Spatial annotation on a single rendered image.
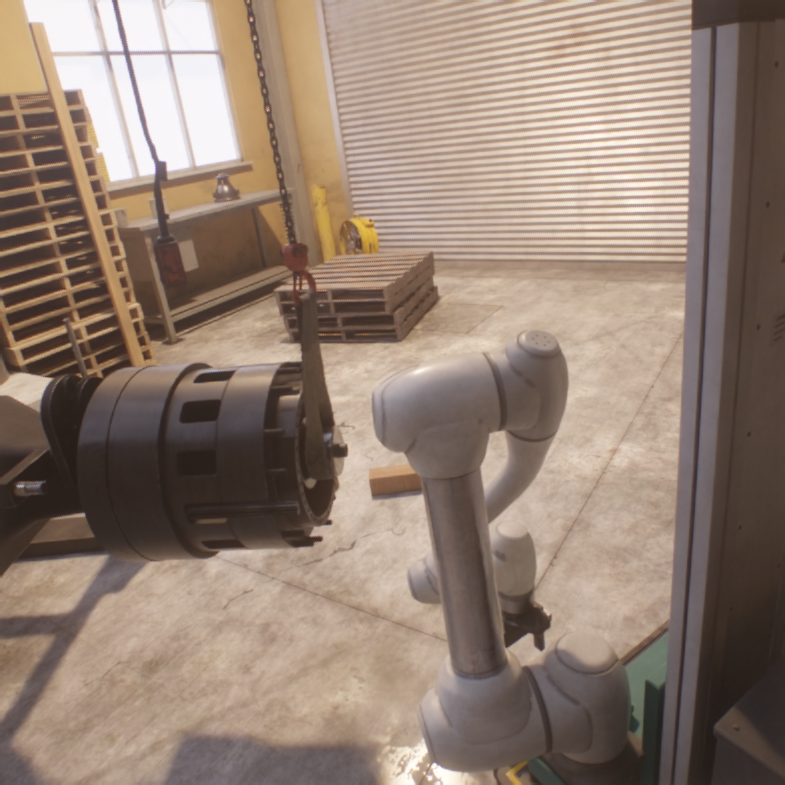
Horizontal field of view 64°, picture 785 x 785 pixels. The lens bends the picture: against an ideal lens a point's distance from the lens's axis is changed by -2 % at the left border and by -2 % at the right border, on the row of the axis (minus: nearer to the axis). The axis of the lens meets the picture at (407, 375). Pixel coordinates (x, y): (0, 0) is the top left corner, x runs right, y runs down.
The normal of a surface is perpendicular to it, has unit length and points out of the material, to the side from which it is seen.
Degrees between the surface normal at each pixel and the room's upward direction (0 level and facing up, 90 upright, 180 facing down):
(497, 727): 77
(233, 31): 90
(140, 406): 30
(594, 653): 6
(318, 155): 90
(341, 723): 0
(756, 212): 90
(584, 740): 91
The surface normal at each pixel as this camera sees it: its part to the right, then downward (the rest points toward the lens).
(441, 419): 0.14, 0.25
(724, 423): 0.57, 0.25
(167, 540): -0.05, 0.65
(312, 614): -0.12, -0.92
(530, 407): 0.37, 0.57
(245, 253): 0.84, 0.10
